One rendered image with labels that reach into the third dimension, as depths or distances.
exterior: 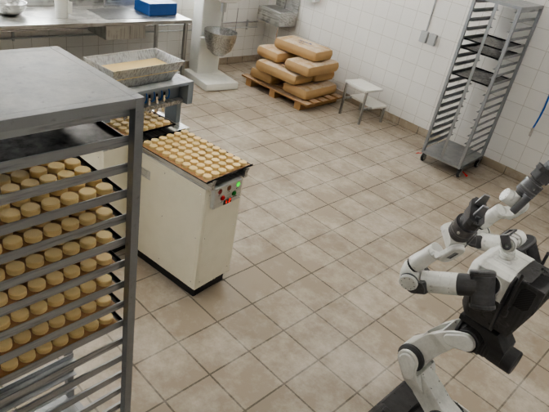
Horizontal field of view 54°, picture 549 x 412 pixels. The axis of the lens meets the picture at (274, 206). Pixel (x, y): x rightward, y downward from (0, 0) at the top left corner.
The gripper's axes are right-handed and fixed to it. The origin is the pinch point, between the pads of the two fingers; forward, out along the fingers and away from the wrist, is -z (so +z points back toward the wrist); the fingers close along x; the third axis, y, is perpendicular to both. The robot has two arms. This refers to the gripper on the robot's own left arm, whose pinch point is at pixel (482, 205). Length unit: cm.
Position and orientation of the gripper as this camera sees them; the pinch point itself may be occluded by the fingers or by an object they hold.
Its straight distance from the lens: 198.4
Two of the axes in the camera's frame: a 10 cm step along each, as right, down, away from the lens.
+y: 9.3, 3.7, -0.6
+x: 3.3, -7.4, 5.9
